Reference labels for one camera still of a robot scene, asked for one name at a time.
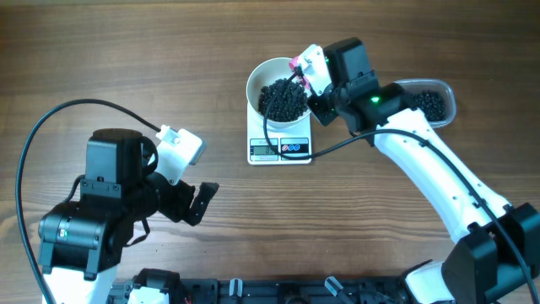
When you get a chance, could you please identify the pink scoop with blue handle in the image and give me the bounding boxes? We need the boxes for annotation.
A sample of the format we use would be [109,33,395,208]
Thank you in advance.
[289,56,311,90]

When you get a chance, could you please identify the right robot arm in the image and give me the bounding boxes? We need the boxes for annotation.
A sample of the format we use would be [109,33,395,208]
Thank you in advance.
[297,38,539,303]

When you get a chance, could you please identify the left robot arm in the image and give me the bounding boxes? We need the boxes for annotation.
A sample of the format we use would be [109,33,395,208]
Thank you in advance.
[39,126,219,303]

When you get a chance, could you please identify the white digital kitchen scale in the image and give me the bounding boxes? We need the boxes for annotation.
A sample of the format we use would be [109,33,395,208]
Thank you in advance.
[246,103,312,166]

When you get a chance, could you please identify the white bowl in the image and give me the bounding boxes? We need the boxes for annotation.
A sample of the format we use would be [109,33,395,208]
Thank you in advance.
[246,57,311,129]

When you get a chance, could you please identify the black beans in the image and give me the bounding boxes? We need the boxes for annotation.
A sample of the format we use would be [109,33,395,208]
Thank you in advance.
[257,79,308,122]

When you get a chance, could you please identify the clear plastic bean container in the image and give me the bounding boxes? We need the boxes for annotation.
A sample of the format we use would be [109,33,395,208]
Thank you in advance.
[397,79,456,128]

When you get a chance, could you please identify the black left camera cable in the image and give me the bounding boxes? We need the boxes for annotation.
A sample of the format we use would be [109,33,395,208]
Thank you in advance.
[14,98,164,304]

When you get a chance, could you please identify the black camera cable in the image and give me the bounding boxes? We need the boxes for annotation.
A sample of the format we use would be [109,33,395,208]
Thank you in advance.
[14,98,164,304]
[262,71,540,304]

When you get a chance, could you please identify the black right camera cable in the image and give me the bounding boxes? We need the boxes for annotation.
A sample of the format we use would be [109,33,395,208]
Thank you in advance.
[262,71,540,304]

